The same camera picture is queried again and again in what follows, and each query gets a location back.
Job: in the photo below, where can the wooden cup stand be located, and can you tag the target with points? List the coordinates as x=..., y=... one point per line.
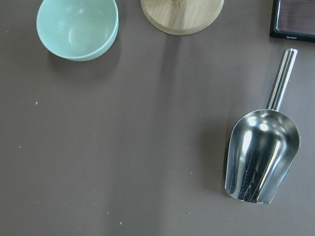
x=181, y=17

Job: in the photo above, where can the steel ice scoop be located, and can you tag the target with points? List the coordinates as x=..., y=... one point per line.
x=263, y=144

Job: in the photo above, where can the pale green bowl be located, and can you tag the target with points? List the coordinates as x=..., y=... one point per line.
x=78, y=30

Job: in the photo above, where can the wine glass rack tray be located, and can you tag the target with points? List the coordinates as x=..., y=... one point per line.
x=293, y=19

